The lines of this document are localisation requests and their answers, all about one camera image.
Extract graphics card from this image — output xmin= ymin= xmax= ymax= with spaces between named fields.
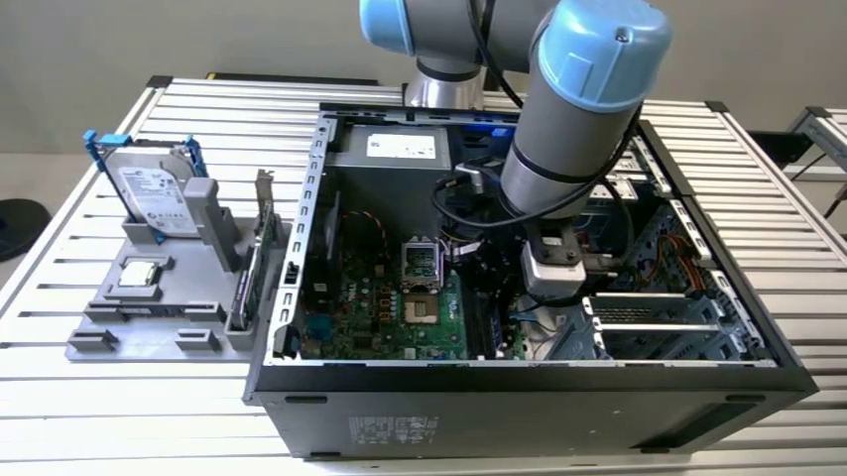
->
xmin=233 ymin=168 xmax=279 ymax=331

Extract red black twisted wire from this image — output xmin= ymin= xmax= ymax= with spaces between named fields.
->
xmin=341 ymin=208 xmax=394 ymax=263

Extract black PC case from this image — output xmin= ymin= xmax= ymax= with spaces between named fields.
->
xmin=242 ymin=101 xmax=822 ymax=460

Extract grey power supply unit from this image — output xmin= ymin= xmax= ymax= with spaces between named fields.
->
xmin=327 ymin=123 xmax=455 ymax=239

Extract silver cable connector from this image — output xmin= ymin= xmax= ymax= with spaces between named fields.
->
xmin=454 ymin=159 xmax=495 ymax=195

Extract metal socket cover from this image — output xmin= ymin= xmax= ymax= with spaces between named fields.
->
xmin=402 ymin=236 xmax=443 ymax=294

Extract silver CPU chip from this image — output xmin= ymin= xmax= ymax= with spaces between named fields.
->
xmin=117 ymin=260 xmax=165 ymax=289

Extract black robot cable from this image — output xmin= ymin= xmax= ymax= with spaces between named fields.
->
xmin=429 ymin=0 xmax=648 ymax=279

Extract metal slat side table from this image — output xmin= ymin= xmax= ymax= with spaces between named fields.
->
xmin=780 ymin=104 xmax=847 ymax=182

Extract metal disk bay cage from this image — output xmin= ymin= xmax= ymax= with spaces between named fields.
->
xmin=576 ymin=143 xmax=664 ymax=249

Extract black round object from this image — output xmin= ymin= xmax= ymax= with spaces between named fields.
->
xmin=0 ymin=197 xmax=54 ymax=263

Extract silver slatted disk bay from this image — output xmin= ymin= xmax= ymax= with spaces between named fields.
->
xmin=586 ymin=291 xmax=757 ymax=361

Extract orange yellow power wires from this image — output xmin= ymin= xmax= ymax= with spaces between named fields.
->
xmin=658 ymin=232 xmax=710 ymax=298

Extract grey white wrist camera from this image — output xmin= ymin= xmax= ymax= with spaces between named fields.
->
xmin=519 ymin=242 xmax=592 ymax=301

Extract hard disk in blue carrier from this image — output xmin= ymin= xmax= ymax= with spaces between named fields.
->
xmin=85 ymin=129 xmax=211 ymax=244

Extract grey parts rack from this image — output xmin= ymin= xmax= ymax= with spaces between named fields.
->
xmin=63 ymin=168 xmax=297 ymax=366

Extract green motherboard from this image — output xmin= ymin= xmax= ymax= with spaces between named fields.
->
xmin=297 ymin=242 xmax=531 ymax=361

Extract CPU socket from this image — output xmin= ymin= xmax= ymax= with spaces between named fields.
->
xmin=403 ymin=292 xmax=443 ymax=326

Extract black flat bar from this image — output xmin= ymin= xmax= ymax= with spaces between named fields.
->
xmin=205 ymin=72 xmax=381 ymax=84

